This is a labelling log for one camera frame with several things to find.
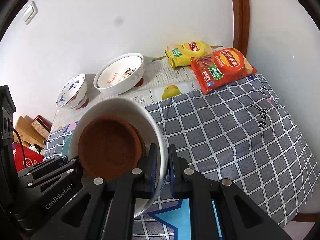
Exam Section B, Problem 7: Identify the light blue square plate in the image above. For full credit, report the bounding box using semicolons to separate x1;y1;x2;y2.
61;131;73;157

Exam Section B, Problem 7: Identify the brown small bowl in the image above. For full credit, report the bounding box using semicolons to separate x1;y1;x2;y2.
95;115;146;159
78;118;139;181

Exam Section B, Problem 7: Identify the plain white bowl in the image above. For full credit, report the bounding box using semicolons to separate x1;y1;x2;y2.
68;97;169;217

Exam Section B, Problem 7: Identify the red paper bag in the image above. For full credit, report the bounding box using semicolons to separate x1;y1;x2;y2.
12;142;43;171

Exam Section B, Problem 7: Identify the wooden furniture piece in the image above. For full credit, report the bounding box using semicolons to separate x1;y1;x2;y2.
15;116;45;148

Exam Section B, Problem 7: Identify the patterned red box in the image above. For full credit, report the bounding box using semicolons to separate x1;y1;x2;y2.
31;115;52;140

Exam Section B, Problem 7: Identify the blue crane pattern bowl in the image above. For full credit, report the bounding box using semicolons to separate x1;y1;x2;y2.
56;73;87;109

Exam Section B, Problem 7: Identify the grey checkered tablecloth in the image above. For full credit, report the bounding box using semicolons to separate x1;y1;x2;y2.
43;73;320;240

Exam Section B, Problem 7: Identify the large white outer bowl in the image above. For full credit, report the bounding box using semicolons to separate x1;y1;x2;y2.
93;53;145;96

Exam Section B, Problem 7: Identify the lemon print inner bowl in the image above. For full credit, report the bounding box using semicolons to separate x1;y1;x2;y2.
97;56;142;88

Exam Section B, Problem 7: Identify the red chips bag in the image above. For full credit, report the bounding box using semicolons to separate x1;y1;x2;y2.
190;48;257;95

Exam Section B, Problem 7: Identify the yellow chips bag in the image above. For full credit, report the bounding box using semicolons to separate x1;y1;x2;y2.
164;41;213;69

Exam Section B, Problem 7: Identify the black cable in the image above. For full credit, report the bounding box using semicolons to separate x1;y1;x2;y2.
12;127;28;169

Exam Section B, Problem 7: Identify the white wall switch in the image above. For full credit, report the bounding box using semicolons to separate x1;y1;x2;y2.
22;1;39;25

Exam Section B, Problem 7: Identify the brown wooden door frame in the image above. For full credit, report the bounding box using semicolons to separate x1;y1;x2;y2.
232;0;250;56

